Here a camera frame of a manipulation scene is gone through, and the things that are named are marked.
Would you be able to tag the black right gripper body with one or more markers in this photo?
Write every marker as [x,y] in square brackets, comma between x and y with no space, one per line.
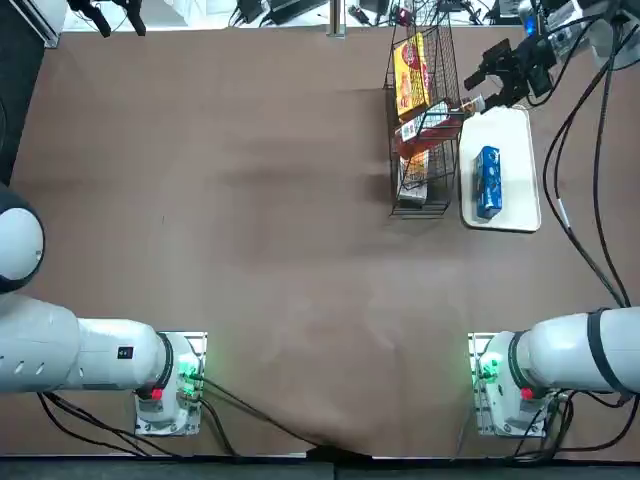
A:
[536,65]

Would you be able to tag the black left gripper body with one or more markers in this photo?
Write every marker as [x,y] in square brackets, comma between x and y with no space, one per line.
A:
[107,3]

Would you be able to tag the blue Oreo cookie box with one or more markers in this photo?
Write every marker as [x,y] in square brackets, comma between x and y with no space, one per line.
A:
[487,185]

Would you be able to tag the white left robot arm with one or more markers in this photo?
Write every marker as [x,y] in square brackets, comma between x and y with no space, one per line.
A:
[100,355]

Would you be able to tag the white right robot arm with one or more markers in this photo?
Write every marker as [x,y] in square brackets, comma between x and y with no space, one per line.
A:
[565,350]

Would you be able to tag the white plastic tray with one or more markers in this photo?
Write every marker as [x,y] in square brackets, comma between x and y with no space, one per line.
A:
[520,170]

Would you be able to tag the yellow snack box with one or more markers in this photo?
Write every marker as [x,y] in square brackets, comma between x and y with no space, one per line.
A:
[410,85]

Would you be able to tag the small red-lit device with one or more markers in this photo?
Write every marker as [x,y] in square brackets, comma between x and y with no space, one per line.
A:
[405,17]

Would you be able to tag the black power adapter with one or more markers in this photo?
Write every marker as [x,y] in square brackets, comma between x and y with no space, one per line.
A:
[250,9]

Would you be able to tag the white orange snack box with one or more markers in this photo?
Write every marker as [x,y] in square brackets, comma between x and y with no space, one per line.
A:
[417,172]

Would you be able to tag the black flat device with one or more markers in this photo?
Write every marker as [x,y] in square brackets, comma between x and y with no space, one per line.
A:
[295,7]

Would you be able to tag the grey aluminium rail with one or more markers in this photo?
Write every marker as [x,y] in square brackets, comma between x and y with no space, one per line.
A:
[50,35]

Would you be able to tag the silver aluminium post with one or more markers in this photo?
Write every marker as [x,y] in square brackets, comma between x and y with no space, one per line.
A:
[336,17]

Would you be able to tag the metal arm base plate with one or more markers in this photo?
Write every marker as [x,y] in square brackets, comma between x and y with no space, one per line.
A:
[197,345]
[475,350]

